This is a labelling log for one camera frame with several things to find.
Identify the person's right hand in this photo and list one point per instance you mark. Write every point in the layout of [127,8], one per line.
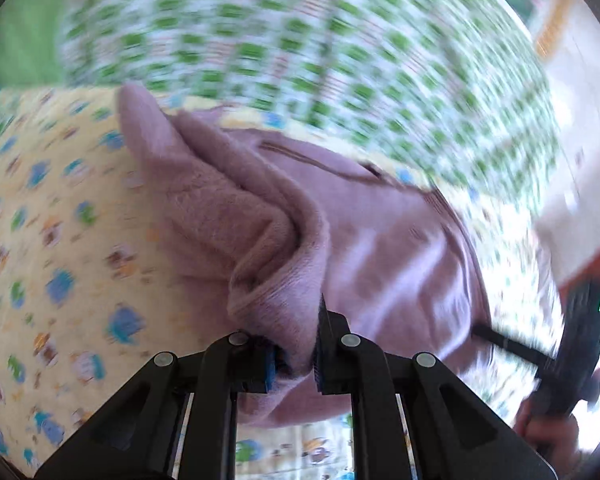
[549,435]

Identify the plain green pillow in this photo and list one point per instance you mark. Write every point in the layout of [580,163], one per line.
[20,45]

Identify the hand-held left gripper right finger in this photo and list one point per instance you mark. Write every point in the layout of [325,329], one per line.
[322,360]

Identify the yellow cartoon printed bedsheet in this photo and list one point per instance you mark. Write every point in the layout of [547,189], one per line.
[55,260]

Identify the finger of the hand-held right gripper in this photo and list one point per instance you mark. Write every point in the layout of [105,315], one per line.
[514,346]

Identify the green checkered printed blanket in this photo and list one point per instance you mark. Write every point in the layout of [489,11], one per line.
[305,35]

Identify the purple knit sweater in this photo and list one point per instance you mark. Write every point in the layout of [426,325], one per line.
[379,260]

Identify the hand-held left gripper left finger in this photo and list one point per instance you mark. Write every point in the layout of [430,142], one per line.
[270,365]

